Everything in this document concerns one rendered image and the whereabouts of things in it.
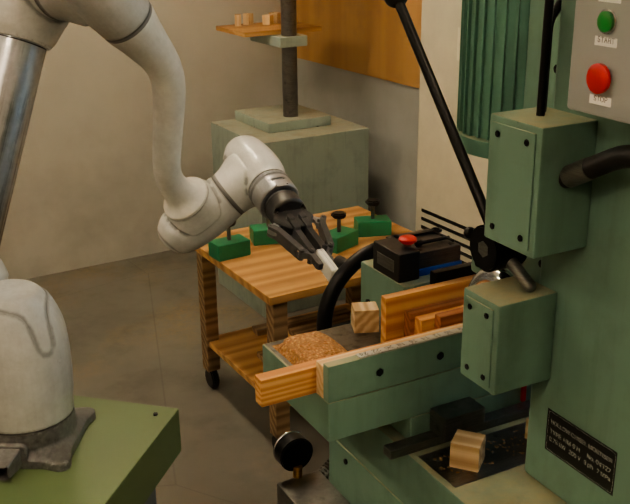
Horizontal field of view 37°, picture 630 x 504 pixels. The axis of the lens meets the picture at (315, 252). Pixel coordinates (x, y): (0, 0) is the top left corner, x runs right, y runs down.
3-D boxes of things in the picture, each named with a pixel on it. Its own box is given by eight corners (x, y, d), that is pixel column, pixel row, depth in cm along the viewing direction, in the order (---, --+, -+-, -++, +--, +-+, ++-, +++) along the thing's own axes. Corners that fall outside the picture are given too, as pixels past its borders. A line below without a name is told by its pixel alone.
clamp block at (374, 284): (429, 293, 167) (430, 246, 164) (475, 320, 156) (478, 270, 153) (357, 309, 161) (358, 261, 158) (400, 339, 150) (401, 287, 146)
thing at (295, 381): (601, 308, 153) (604, 286, 151) (610, 312, 151) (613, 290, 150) (255, 401, 126) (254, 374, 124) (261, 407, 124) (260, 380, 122)
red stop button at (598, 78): (590, 90, 95) (592, 60, 94) (611, 95, 92) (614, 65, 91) (582, 91, 94) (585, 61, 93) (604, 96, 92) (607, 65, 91)
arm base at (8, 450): (-56, 484, 144) (-61, 452, 142) (-5, 411, 165) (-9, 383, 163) (61, 486, 144) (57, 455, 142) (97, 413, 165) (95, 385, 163)
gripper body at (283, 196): (263, 191, 183) (283, 218, 177) (302, 185, 186) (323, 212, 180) (259, 222, 187) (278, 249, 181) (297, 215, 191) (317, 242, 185)
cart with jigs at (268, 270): (357, 340, 348) (358, 174, 325) (452, 406, 302) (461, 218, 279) (194, 385, 317) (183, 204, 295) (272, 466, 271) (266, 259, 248)
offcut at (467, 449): (449, 466, 128) (450, 442, 127) (456, 452, 131) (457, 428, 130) (478, 473, 127) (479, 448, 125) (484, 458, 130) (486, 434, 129)
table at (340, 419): (527, 284, 178) (530, 255, 176) (650, 346, 153) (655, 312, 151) (236, 355, 152) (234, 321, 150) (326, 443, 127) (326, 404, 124)
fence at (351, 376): (646, 310, 152) (650, 278, 150) (654, 313, 151) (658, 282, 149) (322, 399, 126) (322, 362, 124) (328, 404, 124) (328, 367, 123)
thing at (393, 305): (491, 315, 151) (494, 269, 148) (497, 318, 150) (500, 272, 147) (380, 343, 142) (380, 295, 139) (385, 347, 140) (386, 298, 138)
